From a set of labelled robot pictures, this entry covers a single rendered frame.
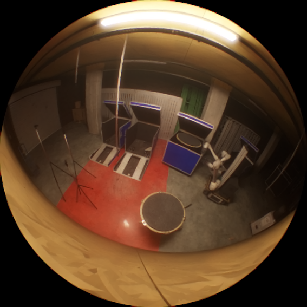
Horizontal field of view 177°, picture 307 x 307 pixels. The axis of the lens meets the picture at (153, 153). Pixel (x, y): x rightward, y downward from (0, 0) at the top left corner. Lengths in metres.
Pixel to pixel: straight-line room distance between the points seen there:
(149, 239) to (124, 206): 0.93
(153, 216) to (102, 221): 1.25
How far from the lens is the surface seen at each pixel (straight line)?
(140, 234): 2.26
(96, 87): 4.46
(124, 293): 0.16
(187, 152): 2.78
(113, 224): 2.32
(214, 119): 3.87
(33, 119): 6.36
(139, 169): 2.94
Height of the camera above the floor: 2.25
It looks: 37 degrees down
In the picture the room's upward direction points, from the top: 12 degrees clockwise
